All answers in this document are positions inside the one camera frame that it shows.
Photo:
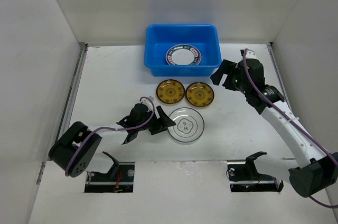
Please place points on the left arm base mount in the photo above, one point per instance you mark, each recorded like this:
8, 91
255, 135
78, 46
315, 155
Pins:
122, 182

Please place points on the lettered rim plate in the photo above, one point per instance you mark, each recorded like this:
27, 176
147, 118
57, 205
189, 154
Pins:
184, 55

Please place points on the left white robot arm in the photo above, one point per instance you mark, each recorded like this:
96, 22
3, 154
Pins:
76, 150

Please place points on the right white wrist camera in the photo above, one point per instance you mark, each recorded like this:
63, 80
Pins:
248, 54

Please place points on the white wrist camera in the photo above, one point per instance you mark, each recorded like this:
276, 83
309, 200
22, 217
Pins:
248, 54
148, 101

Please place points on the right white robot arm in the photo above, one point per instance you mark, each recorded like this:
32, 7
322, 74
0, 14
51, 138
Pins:
312, 169

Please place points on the blue plastic bin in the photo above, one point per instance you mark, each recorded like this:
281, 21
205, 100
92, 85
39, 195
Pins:
161, 37

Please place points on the yellow patterned plate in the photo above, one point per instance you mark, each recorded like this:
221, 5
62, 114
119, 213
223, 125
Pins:
170, 91
199, 94

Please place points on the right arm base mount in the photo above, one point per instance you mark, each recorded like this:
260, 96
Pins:
242, 180

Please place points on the white plate green rim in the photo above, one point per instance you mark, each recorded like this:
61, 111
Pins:
189, 125

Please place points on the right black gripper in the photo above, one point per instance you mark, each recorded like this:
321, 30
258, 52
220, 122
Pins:
229, 76

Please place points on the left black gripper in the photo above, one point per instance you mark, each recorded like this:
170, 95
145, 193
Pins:
161, 123

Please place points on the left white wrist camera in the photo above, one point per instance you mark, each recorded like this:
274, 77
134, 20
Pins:
148, 101

